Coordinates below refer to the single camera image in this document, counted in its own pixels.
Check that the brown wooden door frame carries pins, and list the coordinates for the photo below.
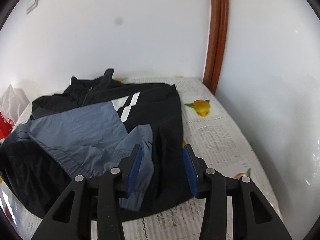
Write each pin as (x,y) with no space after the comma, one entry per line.
(217,35)

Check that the black white blue jacket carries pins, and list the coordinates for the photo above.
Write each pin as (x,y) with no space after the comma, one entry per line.
(82,127)

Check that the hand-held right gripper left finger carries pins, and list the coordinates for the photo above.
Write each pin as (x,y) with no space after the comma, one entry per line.
(133,170)

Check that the red paper bag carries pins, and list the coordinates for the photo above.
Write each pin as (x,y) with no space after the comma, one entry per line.
(5,127)

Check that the white plastic shopping bag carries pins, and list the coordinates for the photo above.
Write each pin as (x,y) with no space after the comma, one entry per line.
(13,100)

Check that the white wall light switch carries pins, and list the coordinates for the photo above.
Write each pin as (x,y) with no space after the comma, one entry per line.
(32,3)

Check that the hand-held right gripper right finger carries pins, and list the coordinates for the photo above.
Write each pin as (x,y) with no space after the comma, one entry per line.
(190,170)

